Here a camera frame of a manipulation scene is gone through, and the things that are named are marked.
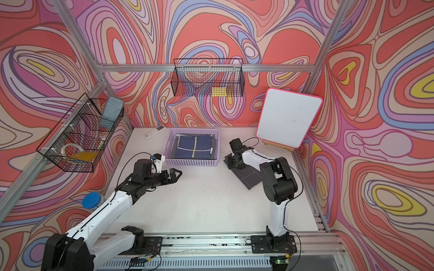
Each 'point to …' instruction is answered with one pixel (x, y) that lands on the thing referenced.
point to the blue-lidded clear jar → (92, 200)
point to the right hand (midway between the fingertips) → (233, 169)
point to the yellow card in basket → (85, 156)
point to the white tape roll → (63, 149)
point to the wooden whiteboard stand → (278, 145)
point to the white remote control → (155, 131)
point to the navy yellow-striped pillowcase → (194, 146)
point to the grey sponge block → (112, 111)
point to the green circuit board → (138, 261)
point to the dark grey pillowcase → (249, 176)
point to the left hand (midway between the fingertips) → (176, 174)
